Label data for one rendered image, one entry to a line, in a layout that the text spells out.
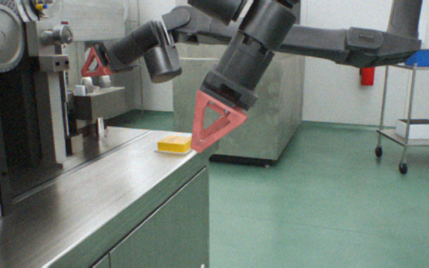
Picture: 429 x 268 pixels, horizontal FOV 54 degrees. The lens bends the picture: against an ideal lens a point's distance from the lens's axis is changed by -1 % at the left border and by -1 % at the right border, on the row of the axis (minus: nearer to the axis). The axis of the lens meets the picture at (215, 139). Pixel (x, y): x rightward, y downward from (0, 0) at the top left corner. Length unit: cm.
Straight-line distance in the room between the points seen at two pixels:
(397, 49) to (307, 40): 18
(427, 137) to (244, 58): 359
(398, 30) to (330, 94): 440
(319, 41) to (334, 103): 445
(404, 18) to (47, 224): 77
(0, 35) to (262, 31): 55
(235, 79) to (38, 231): 37
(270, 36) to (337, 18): 476
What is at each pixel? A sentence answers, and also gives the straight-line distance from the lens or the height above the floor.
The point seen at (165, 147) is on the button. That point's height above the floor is 91.
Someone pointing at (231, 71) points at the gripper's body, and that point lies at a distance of 52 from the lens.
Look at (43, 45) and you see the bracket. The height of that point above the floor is 116.
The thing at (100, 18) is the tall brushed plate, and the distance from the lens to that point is 177.
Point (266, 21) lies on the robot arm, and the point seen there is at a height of 120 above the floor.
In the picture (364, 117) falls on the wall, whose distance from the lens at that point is 537.
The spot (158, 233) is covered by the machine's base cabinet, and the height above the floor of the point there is 76.
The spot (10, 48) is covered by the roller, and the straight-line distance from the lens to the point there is 93.
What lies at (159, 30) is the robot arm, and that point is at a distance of 92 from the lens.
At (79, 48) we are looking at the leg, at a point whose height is 110.
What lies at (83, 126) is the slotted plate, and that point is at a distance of 115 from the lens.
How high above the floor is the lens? 119
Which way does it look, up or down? 15 degrees down
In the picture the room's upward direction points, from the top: straight up
